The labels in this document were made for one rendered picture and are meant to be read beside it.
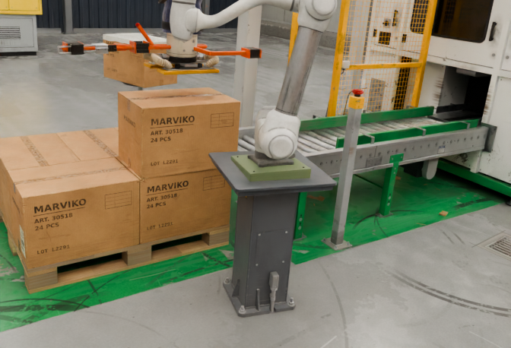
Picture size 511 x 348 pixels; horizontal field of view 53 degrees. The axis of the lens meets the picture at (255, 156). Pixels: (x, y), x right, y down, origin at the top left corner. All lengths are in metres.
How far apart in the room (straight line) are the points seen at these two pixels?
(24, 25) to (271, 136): 8.35
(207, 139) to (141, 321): 1.05
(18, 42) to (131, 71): 5.52
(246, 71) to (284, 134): 2.25
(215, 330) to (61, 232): 0.94
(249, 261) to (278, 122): 0.76
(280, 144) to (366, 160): 1.55
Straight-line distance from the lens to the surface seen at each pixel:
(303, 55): 2.23
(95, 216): 2.89
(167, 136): 2.87
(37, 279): 2.97
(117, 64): 5.06
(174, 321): 2.71
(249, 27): 4.37
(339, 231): 3.46
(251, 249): 2.60
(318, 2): 2.17
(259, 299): 2.78
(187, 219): 3.13
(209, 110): 2.94
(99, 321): 2.75
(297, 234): 3.49
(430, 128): 4.30
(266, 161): 2.47
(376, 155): 3.73
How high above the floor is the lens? 1.63
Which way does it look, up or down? 19 degrees down
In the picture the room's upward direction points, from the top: 5 degrees clockwise
